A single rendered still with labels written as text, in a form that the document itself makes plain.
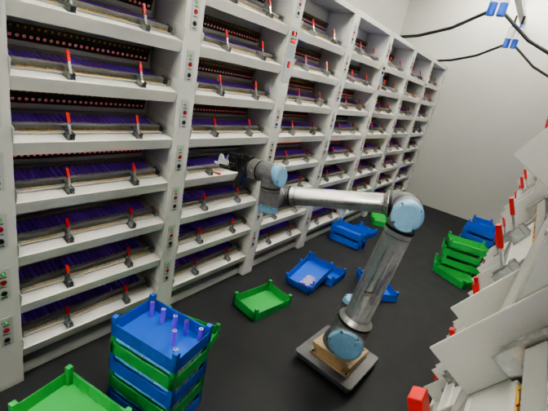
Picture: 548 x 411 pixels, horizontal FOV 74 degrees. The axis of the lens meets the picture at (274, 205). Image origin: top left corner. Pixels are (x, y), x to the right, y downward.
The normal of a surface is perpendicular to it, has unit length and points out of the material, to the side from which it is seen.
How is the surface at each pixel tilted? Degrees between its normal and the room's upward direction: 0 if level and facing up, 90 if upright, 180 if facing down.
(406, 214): 81
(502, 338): 90
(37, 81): 105
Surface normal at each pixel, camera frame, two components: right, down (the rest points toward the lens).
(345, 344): -0.36, 0.30
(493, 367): -0.59, 0.16
